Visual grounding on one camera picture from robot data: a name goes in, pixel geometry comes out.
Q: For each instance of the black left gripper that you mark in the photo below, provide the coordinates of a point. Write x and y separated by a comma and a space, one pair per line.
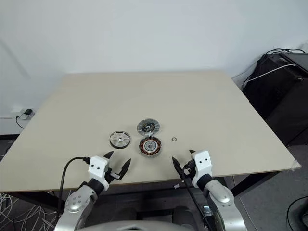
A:
111, 176

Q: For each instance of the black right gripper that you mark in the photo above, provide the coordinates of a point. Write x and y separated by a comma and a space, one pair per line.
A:
188, 174

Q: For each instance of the silver rotor with black rim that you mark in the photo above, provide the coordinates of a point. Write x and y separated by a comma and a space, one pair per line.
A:
119, 139

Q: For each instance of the grey finned motor cover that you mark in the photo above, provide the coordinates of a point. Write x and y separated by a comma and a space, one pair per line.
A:
148, 126

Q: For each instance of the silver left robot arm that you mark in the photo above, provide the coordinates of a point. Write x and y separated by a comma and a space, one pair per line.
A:
77, 202

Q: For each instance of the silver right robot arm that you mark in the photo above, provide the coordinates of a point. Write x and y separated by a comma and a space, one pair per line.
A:
221, 192

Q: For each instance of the black plug adapter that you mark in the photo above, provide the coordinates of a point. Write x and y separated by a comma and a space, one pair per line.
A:
29, 111

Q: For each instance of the clear tape on table corner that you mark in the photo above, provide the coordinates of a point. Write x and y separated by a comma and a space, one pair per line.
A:
296, 165

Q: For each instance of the large black case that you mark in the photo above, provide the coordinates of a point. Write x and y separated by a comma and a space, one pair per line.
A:
276, 96

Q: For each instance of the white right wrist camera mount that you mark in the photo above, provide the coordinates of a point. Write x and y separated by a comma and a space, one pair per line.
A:
203, 163

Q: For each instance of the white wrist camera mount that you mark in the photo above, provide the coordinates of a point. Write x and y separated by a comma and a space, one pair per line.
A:
97, 166
203, 163

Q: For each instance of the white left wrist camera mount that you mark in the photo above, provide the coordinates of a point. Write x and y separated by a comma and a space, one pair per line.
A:
97, 166

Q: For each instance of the small silver metal bracket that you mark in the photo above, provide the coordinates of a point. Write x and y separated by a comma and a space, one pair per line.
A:
207, 211

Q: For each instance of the black table frame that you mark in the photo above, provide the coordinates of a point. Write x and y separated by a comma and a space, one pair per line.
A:
36, 199

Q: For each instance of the white wall power strip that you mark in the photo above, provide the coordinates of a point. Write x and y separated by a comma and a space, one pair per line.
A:
24, 116

